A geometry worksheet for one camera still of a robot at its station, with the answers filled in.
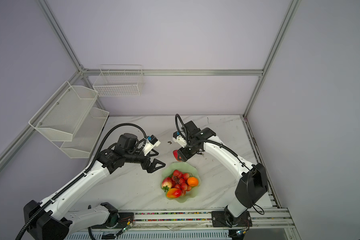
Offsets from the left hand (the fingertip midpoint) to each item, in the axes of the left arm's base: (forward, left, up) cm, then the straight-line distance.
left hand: (159, 159), depth 72 cm
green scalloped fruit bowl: (+1, -3, -15) cm, 15 cm away
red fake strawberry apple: (+5, -8, -4) cm, 10 cm away
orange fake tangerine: (-6, -17, -14) cm, 22 cm away
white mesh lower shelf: (+21, +50, -11) cm, 56 cm away
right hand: (+6, -11, -4) cm, 13 cm away
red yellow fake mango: (-12, -7, -12) cm, 18 cm away
